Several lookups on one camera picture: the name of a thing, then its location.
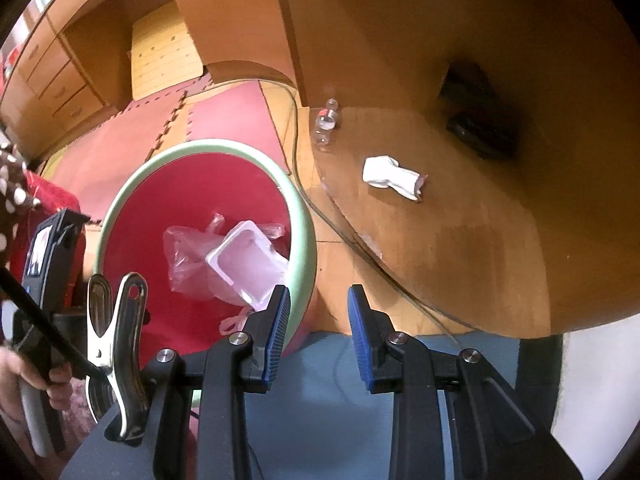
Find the wooden corner shelf unit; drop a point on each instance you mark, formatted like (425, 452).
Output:
(475, 260)

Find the clear plastic bag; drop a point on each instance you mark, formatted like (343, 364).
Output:
(182, 255)

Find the white plastic bag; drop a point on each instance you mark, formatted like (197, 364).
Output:
(232, 325)

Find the large pink foam mat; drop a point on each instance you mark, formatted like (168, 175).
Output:
(115, 145)

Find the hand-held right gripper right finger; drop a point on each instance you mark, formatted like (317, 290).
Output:
(361, 345)

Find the brown polka dot cloth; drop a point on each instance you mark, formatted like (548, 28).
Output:
(10, 195)

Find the white crumpled paper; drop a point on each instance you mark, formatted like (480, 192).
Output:
(385, 172)

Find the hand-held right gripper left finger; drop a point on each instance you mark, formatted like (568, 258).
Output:
(277, 340)

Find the clear plastic container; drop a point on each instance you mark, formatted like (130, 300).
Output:
(245, 260)

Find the small pink foam mat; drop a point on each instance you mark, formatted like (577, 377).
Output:
(225, 115)

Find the red box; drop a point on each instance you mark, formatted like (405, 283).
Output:
(10, 62)

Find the black pouch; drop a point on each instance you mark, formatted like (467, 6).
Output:
(480, 130)

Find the silver metal spring clamp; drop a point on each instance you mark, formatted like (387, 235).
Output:
(117, 340)

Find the red bin with green rim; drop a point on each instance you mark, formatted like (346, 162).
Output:
(175, 195)

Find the yellow gridded mat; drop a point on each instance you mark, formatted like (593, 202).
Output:
(165, 55)

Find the person's left hand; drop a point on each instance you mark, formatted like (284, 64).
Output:
(10, 375)

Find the tall wooden cabinet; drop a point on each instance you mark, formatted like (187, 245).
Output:
(225, 20)

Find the blue foam mat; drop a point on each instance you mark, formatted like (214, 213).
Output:
(325, 410)

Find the wooden desk with drawers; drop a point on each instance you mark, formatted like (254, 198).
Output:
(75, 75)

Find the pink fluffy cloth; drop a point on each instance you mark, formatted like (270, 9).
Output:
(80, 410)

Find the small clear bottle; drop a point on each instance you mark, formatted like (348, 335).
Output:
(325, 125)

